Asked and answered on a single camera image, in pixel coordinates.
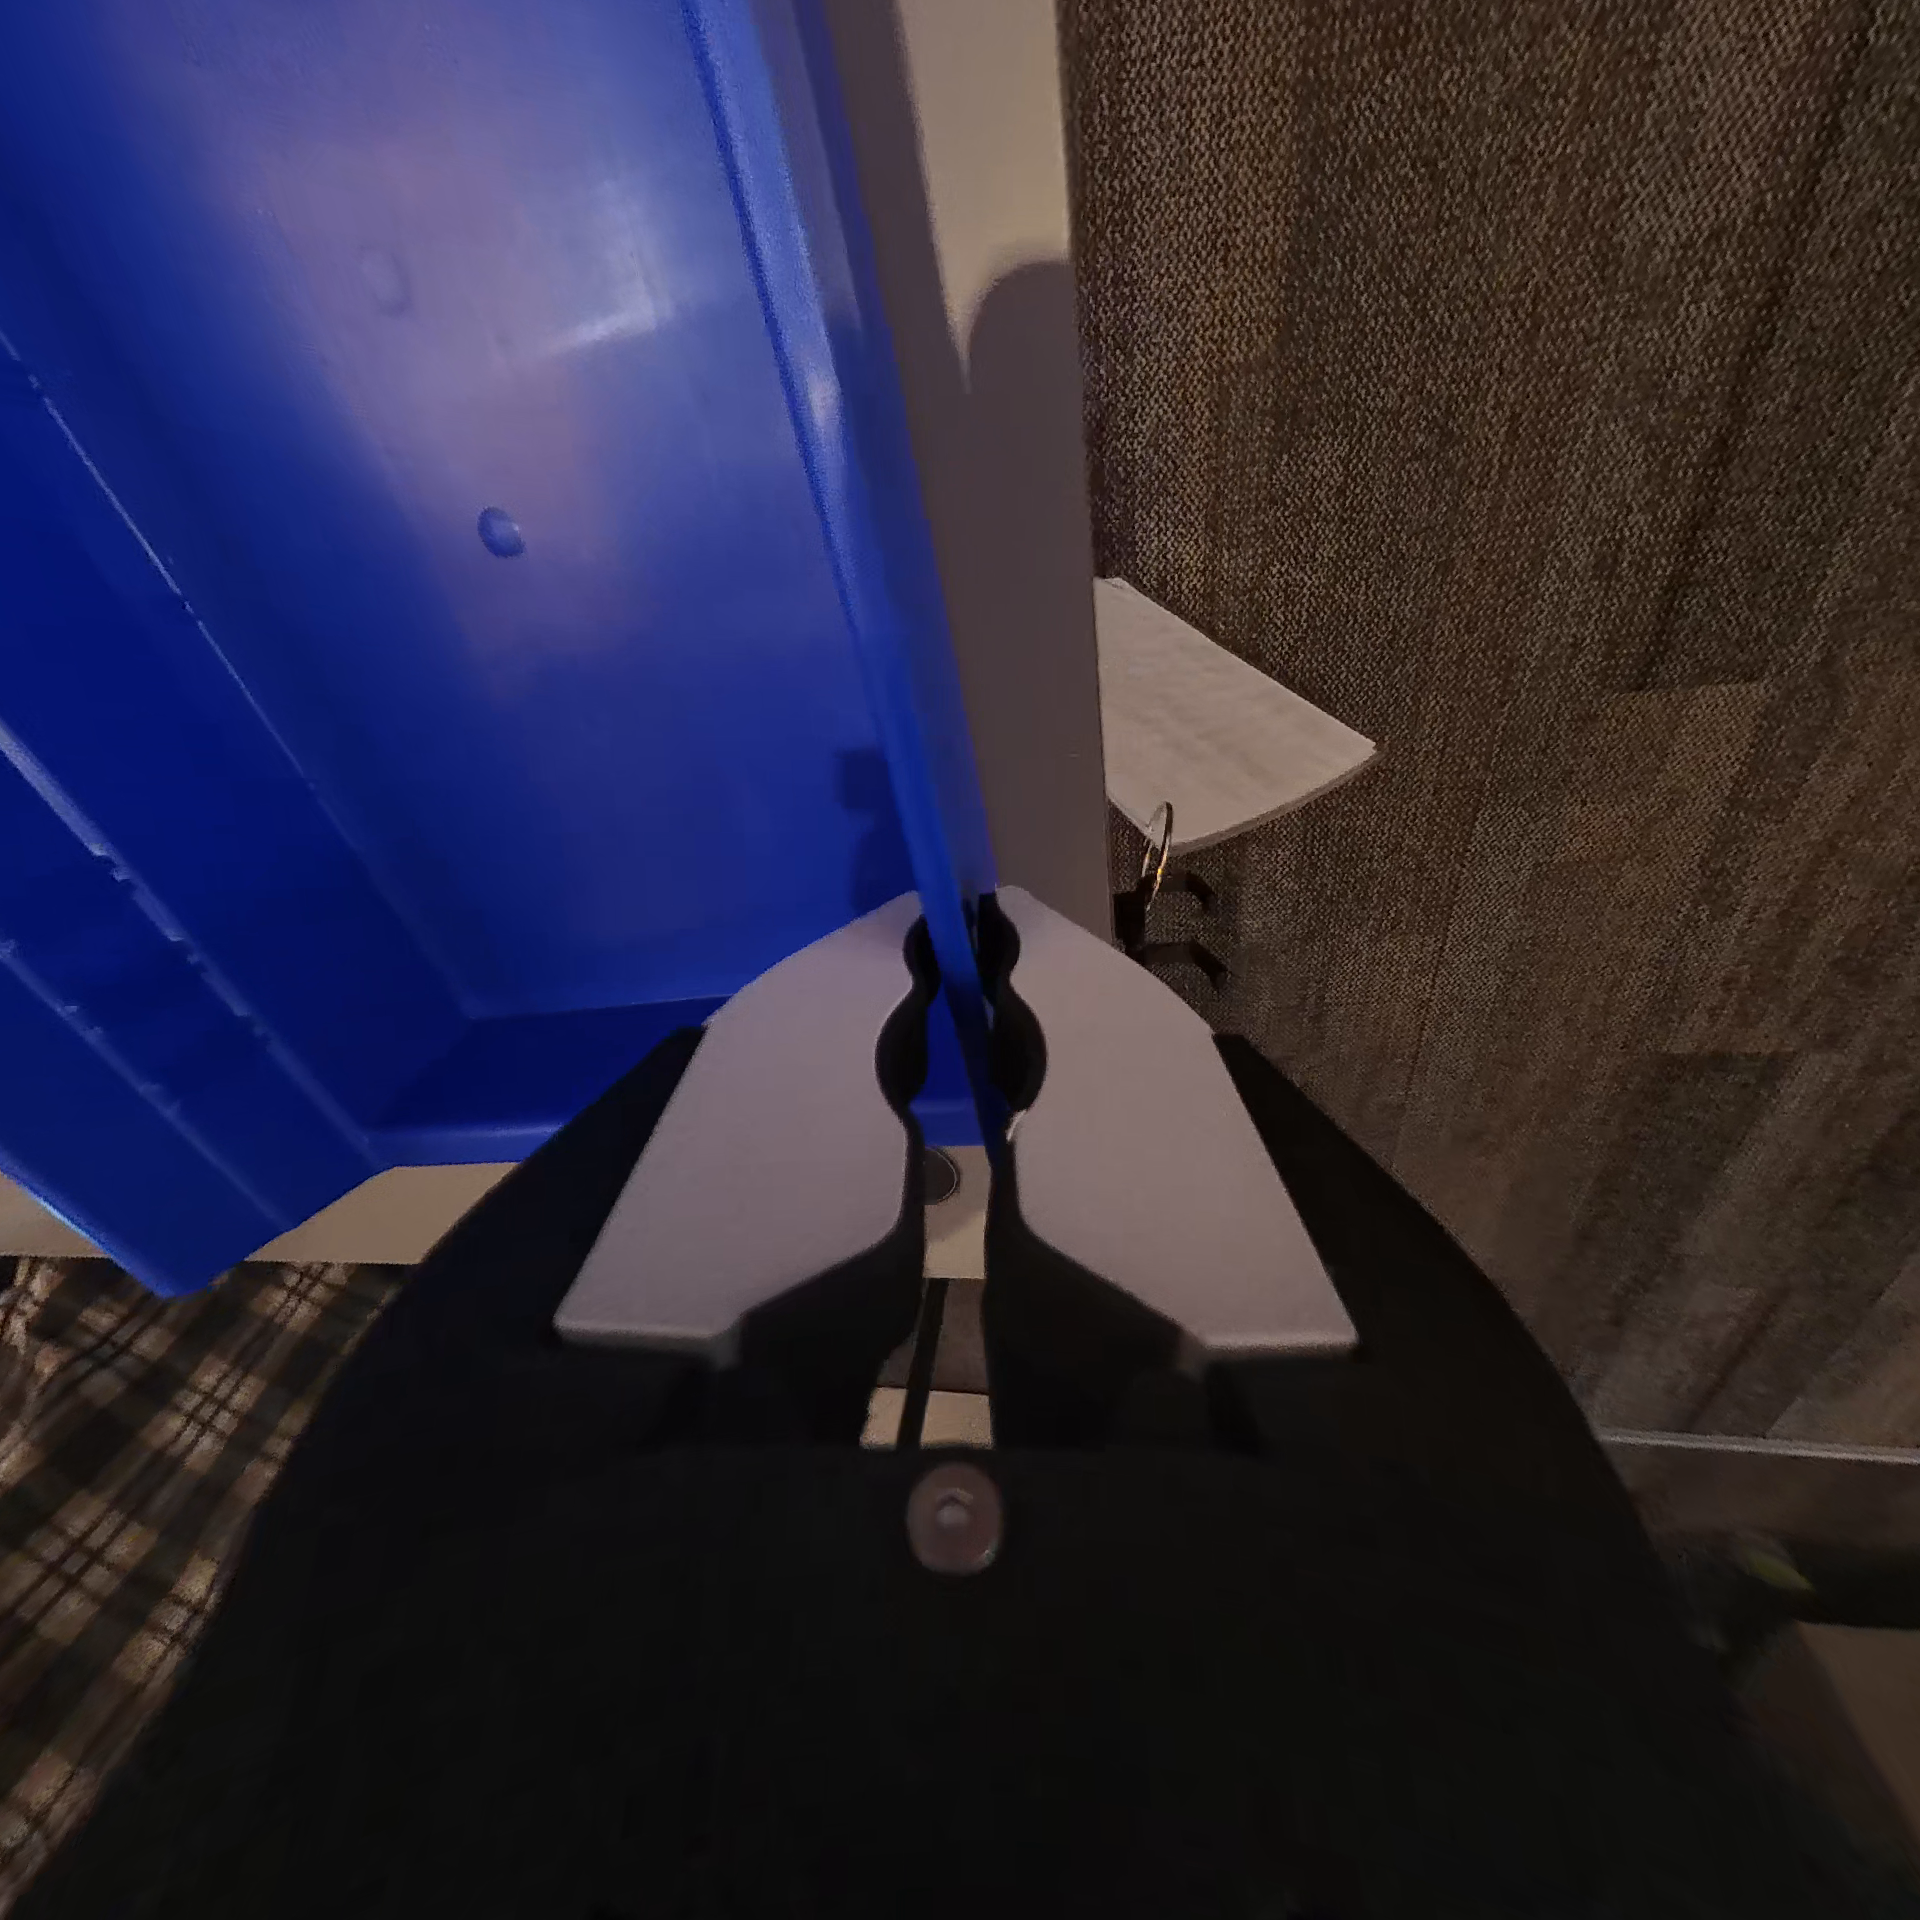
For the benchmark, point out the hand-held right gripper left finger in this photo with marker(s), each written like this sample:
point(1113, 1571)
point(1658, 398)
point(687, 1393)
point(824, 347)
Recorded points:
point(751, 1171)

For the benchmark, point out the grey metal bar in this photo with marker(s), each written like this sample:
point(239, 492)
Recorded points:
point(1755, 1452)

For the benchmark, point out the round metal grommet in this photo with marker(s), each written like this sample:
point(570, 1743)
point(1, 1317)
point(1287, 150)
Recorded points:
point(943, 1179)

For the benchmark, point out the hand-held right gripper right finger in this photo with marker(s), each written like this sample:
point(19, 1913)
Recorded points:
point(1170, 1184)

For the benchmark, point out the white table foot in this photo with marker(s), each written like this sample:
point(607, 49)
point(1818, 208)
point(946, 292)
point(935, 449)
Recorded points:
point(1215, 721)

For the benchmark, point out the blue plastic bin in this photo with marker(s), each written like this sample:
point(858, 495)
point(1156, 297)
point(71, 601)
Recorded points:
point(451, 600)

